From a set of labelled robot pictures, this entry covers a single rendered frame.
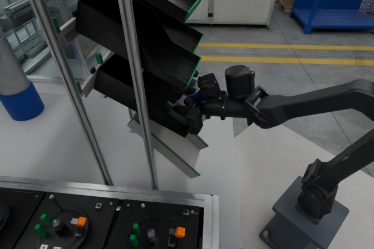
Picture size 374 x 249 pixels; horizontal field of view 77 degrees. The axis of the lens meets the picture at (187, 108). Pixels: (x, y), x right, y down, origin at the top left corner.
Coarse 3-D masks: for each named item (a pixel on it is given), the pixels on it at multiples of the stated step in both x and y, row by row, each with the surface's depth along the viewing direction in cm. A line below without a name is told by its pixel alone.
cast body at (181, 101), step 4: (184, 96) 67; (180, 100) 65; (184, 100) 65; (188, 100) 65; (192, 100) 66; (168, 104) 68; (172, 104) 68; (176, 104) 65; (180, 104) 64; (184, 104) 65; (188, 104) 64; (168, 108) 69; (172, 112) 67; (172, 116) 68; (176, 116) 67; (180, 116) 67; (180, 120) 68; (184, 120) 67; (184, 124) 68
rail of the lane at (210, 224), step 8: (208, 200) 76; (216, 200) 76; (208, 208) 74; (216, 208) 74; (208, 216) 72; (216, 216) 72; (208, 224) 70; (216, 224) 70; (208, 232) 68; (216, 232) 68; (200, 240) 66; (208, 240) 67; (216, 240) 67; (200, 248) 64; (208, 248) 65; (216, 248) 65
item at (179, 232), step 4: (172, 228) 59; (176, 228) 59; (180, 228) 58; (184, 228) 59; (172, 232) 58; (176, 232) 58; (180, 232) 58; (184, 232) 58; (172, 236) 62; (176, 236) 58; (180, 236) 58; (172, 240) 61; (176, 240) 60; (172, 244) 62
